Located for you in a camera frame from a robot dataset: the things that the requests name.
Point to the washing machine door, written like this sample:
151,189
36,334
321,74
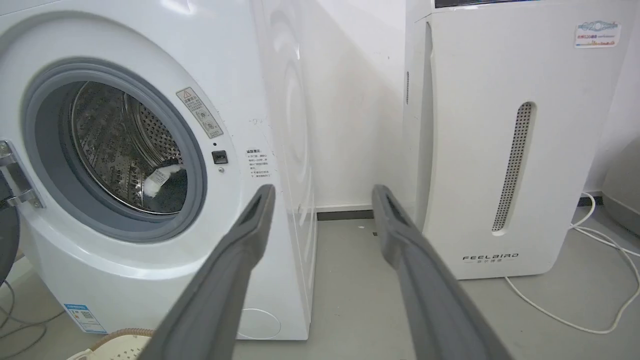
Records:
6,225

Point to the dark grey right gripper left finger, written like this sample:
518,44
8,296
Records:
215,295

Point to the white front-load washing machine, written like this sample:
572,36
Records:
150,165

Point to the white air purifier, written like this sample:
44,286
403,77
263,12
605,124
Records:
500,135

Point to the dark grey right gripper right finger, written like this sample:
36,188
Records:
430,295

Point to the dark garment with white label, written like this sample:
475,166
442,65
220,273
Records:
167,187

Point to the cream laundry basket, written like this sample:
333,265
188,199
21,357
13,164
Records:
117,346

